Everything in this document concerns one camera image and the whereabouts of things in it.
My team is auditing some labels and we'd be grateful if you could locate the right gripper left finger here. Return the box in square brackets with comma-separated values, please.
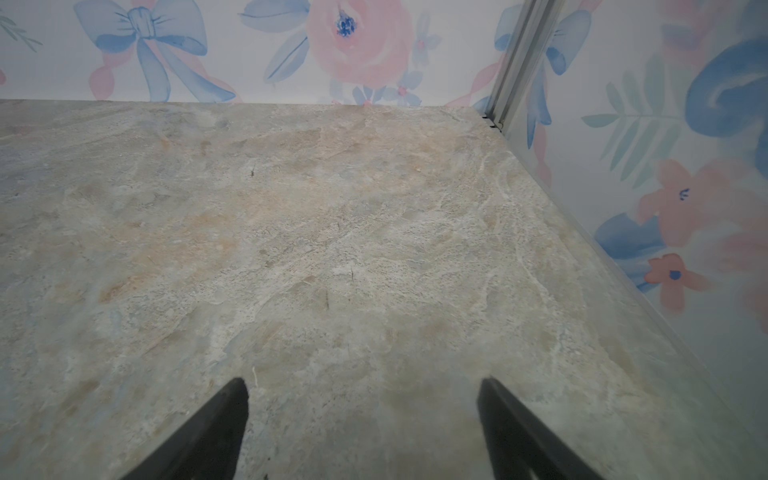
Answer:
[124, 378, 249, 480]

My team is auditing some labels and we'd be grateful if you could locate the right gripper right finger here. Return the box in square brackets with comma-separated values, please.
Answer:
[477, 377, 601, 480]

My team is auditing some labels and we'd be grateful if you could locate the right aluminium corner post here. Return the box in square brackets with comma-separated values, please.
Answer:
[484, 0, 566, 135]

